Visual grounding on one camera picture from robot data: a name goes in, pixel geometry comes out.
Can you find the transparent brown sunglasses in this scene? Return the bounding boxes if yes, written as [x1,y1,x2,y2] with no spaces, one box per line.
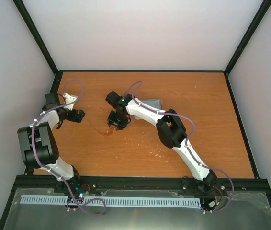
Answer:
[89,120,116,138]

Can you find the pink glasses case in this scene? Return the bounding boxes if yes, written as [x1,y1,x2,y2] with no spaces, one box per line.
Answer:
[133,98,162,123]

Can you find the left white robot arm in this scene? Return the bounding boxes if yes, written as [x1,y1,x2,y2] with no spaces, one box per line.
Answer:
[17,93,85,193]

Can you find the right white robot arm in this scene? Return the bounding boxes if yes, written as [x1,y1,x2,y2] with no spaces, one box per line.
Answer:
[105,91,217,193]

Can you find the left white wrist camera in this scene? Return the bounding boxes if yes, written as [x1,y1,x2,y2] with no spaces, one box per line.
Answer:
[63,93,78,111]

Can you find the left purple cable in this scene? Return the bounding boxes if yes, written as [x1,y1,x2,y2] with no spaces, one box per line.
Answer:
[31,78,107,217]

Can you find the black aluminium frame rail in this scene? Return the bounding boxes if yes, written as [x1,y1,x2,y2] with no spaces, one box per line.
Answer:
[12,175,271,196]

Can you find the slotted grey cable duct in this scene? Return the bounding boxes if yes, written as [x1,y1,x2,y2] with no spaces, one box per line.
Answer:
[20,195,201,209]

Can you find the metal base plate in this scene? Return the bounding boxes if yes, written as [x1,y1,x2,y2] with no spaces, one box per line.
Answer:
[4,189,271,230]

